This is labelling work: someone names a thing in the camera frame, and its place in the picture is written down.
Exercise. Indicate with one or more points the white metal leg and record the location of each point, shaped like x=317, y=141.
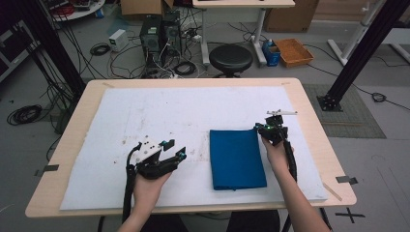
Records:
x=399, y=50

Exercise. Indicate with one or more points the wooden table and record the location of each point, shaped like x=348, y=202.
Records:
x=306, y=96

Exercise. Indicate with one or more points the blue box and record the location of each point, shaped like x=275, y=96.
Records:
x=271, y=54

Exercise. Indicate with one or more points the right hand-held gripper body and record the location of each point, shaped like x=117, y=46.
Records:
x=275, y=132

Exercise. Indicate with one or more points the round white table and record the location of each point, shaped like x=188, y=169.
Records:
x=80, y=13

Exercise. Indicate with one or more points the white metal stand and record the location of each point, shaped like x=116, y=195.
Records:
x=354, y=35

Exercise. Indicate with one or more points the large cardboard box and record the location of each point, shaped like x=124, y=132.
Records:
x=290, y=16

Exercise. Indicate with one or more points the person's left hand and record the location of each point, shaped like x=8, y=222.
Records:
x=148, y=193

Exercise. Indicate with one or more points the gray tape strip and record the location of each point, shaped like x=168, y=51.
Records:
x=346, y=179
x=48, y=168

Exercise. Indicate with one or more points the orange tray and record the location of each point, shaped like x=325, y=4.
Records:
x=293, y=51

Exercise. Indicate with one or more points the white power supply box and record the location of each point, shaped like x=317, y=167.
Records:
x=117, y=40

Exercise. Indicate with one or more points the gray floor mat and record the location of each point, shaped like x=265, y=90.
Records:
x=351, y=119

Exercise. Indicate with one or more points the black frame post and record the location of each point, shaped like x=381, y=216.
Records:
x=361, y=54
x=54, y=54

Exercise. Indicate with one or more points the person's right hand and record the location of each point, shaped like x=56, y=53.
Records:
x=278, y=158

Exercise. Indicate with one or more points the black computer tower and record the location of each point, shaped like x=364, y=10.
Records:
x=150, y=38
x=171, y=32

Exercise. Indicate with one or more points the blue t-shirt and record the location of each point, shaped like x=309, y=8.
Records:
x=237, y=161

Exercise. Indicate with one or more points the white desk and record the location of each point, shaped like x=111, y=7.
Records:
x=241, y=3

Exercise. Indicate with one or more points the white felt mat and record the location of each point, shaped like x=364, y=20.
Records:
x=193, y=106

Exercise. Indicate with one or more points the beige tape strip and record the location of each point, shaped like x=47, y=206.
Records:
x=332, y=192

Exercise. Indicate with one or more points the cardboard box with open flaps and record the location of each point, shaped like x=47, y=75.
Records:
x=141, y=6

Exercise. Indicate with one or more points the black tape cross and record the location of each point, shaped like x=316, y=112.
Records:
x=349, y=215

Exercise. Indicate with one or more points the black round stool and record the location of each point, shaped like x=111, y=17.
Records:
x=230, y=58

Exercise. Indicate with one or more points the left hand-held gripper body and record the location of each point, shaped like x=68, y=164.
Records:
x=151, y=161

